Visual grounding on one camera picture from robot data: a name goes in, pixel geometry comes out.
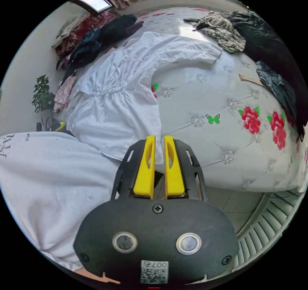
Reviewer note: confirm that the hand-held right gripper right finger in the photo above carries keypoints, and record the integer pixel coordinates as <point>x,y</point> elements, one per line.
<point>174,174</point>

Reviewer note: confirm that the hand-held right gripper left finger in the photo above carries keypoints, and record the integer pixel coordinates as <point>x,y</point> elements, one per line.
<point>144,172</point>

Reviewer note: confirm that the white skirt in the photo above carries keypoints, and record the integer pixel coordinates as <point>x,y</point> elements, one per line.
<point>115,107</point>

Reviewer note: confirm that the green potted plant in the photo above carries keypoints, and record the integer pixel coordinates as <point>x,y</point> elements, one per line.
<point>42,95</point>

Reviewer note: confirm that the person's body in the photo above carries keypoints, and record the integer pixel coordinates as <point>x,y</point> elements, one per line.
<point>48,186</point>

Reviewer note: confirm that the pile of dark clothes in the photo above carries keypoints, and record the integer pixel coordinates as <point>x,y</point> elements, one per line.
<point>89,44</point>

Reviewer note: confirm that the bed with floral quilt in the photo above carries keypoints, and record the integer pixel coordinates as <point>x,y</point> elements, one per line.
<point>216,90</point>

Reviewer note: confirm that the red patterned blanket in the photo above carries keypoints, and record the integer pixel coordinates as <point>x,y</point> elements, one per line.
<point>81,26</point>

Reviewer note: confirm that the white slatted panel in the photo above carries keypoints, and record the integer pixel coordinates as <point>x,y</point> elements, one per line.
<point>267,227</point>

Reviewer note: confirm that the wooden stick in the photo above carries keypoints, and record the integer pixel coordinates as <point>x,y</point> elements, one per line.
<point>250,79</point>

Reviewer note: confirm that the window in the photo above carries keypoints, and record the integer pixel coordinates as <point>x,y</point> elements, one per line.
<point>92,1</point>

